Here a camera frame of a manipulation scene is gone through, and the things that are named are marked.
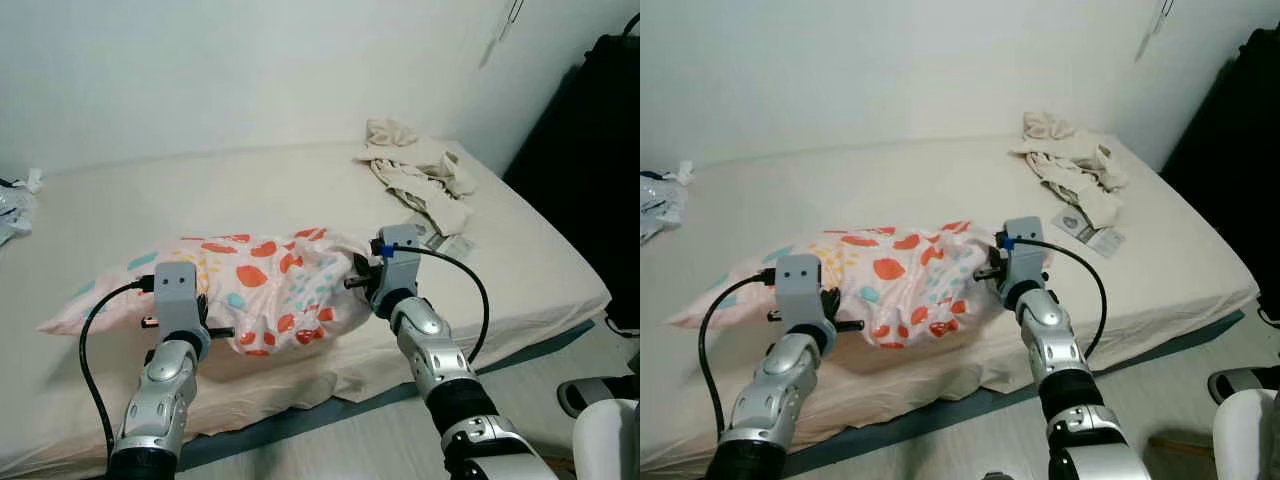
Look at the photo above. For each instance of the pink pillow with coloured spots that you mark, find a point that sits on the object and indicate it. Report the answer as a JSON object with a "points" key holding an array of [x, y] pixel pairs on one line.
{"points": [[290, 290], [900, 290]]}

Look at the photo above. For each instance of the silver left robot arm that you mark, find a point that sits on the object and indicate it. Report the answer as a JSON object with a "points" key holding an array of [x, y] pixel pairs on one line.
{"points": [[160, 400], [780, 390]]}

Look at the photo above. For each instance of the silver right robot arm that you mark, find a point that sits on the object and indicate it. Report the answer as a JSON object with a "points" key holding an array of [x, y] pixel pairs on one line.
{"points": [[1060, 350], [440, 360]]}

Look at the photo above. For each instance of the white plastic shell chair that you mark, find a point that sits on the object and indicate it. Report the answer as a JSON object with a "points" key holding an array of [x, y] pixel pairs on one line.
{"points": [[1250, 440], [605, 445]]}

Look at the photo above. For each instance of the flat grey white packet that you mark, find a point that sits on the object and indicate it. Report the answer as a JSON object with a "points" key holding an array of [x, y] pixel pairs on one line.
{"points": [[1095, 235], [455, 245]]}

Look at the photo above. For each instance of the bed with cream sheet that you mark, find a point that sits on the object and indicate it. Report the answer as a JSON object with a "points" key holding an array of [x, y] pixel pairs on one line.
{"points": [[300, 190], [900, 180]]}

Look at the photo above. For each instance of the crumpled beige clothes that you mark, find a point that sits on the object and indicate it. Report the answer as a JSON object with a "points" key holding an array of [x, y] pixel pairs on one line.
{"points": [[415, 170], [1075, 165]]}

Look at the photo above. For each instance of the blue bed base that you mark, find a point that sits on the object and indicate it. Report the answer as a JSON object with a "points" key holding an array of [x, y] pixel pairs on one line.
{"points": [[290, 425], [950, 415]]}

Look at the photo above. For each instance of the crumpled clear plastic bag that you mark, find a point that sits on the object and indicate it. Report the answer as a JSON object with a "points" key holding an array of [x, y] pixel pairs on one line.
{"points": [[660, 200], [15, 210]]}

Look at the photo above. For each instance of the tall black case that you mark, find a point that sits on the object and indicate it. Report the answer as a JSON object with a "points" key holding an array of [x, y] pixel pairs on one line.
{"points": [[580, 180], [1230, 160]]}

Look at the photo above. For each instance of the grey slipper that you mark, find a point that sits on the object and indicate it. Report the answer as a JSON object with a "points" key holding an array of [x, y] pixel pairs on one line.
{"points": [[590, 395], [1240, 383]]}

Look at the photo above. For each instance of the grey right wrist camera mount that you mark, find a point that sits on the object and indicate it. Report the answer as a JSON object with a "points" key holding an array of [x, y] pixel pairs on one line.
{"points": [[400, 255], [1025, 250]]}

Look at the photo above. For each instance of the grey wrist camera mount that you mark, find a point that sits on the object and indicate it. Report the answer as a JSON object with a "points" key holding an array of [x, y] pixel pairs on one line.
{"points": [[1025, 250], [400, 255], [175, 290], [800, 285]]}

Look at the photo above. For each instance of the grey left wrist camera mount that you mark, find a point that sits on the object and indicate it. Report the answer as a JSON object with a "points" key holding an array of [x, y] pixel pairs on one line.
{"points": [[800, 285], [175, 290]]}

